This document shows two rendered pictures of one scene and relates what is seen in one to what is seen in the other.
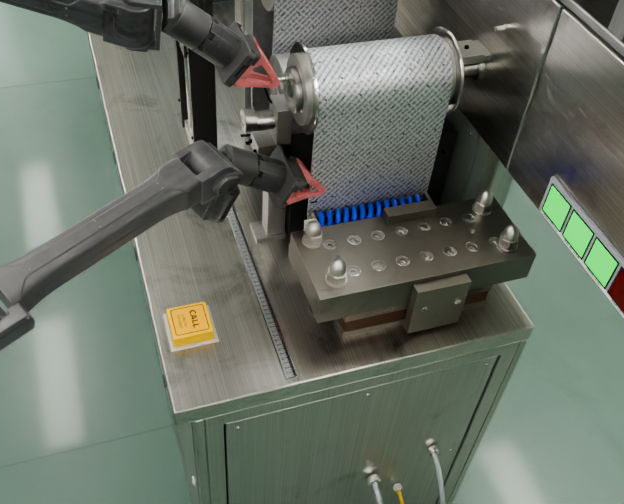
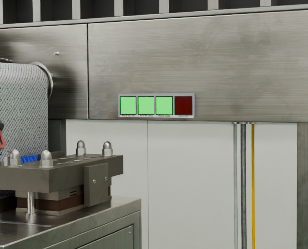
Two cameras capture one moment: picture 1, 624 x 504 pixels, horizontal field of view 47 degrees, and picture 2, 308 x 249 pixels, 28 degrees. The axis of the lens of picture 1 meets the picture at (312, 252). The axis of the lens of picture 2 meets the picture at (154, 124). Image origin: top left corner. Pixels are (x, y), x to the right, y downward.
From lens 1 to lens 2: 123 cm
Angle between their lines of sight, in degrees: 56
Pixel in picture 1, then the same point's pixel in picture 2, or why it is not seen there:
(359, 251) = not seen: hidden behind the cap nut
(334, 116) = (4, 89)
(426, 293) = (92, 168)
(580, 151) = (127, 70)
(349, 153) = (13, 118)
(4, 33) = not seen: outside the picture
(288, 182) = not seen: outside the picture
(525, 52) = (74, 56)
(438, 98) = (43, 87)
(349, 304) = (60, 177)
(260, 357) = (24, 227)
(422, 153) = (42, 124)
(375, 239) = not seen: hidden behind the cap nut
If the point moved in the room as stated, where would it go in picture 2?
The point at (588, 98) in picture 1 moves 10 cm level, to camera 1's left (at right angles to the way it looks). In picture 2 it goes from (120, 46) to (93, 45)
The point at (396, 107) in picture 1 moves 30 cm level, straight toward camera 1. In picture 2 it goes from (28, 89) to (77, 88)
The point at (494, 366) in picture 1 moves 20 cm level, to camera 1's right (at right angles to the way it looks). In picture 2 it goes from (133, 236) to (179, 227)
